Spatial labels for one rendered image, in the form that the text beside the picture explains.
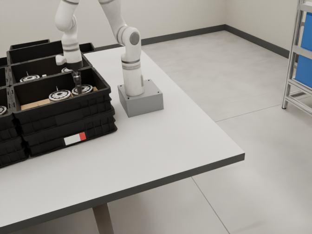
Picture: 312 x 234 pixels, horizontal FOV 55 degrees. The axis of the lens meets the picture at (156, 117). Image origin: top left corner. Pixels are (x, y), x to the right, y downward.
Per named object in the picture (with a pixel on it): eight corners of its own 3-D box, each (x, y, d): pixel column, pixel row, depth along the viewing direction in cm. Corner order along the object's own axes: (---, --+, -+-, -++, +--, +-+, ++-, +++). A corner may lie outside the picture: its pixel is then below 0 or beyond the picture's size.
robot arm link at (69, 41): (68, 45, 137) (60, 51, 129) (61, 10, 129) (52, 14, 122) (82, 45, 136) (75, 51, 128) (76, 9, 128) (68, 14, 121)
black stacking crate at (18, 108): (97, 87, 157) (93, 67, 152) (115, 112, 134) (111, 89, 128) (18, 108, 145) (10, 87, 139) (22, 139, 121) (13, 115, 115)
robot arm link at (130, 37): (142, 25, 135) (145, 61, 144) (128, 22, 141) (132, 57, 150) (126, 30, 130) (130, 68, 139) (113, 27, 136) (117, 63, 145)
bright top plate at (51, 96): (68, 88, 148) (68, 87, 148) (72, 96, 140) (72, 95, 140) (47, 94, 145) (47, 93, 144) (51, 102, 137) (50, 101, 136)
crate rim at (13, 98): (94, 70, 153) (93, 66, 151) (112, 93, 129) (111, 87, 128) (11, 90, 140) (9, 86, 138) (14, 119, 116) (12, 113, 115)
